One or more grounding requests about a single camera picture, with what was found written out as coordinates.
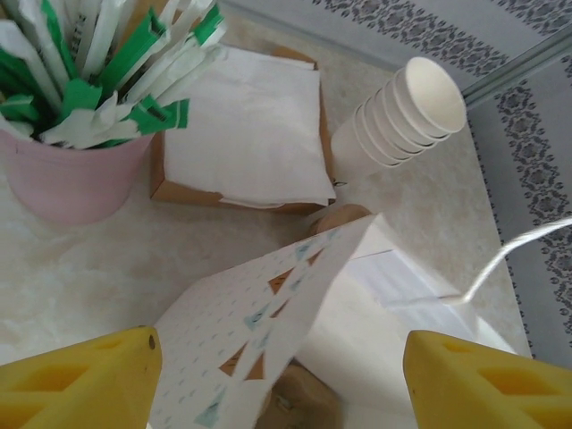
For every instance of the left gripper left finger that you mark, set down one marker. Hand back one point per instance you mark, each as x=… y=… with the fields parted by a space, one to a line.
x=76 y=384

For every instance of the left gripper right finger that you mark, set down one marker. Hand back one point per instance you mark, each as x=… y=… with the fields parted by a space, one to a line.
x=487 y=393

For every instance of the cartoon print paper gift bag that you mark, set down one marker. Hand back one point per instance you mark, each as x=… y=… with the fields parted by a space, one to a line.
x=250 y=313

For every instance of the pink straw holder cup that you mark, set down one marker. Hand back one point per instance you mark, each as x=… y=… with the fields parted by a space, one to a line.
x=71 y=183

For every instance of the white paper napkin stack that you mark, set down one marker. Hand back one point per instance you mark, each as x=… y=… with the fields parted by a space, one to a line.
x=250 y=134

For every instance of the white paper cup stack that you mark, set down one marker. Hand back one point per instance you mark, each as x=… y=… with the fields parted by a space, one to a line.
x=429 y=89

